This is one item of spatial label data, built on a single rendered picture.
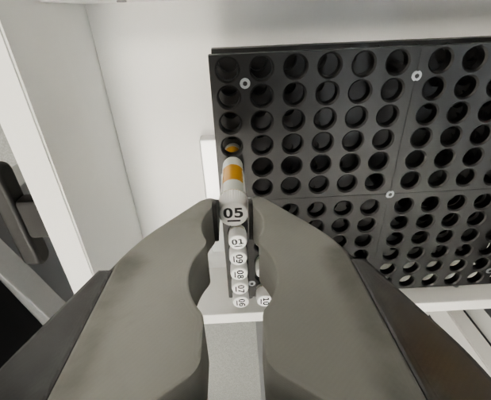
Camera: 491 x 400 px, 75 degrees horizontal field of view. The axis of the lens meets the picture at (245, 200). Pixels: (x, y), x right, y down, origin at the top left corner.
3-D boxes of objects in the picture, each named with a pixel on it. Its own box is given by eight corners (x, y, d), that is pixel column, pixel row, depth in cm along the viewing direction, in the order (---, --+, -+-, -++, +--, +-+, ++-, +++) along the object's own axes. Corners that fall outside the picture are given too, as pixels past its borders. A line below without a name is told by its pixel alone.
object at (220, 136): (228, 292, 26) (228, 298, 25) (208, 54, 17) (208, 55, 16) (251, 290, 26) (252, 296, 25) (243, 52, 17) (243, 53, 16)
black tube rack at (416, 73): (229, 246, 31) (228, 298, 25) (213, 44, 22) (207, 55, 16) (457, 234, 31) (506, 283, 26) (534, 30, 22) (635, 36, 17)
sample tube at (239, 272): (231, 241, 27) (231, 281, 23) (230, 228, 26) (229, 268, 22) (245, 240, 27) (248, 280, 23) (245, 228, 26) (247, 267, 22)
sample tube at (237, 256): (229, 227, 26) (229, 266, 22) (228, 214, 25) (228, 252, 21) (245, 226, 26) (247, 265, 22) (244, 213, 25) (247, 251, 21)
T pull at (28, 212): (36, 255, 23) (24, 269, 22) (-11, 158, 19) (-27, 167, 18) (86, 253, 23) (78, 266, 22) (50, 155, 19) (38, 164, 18)
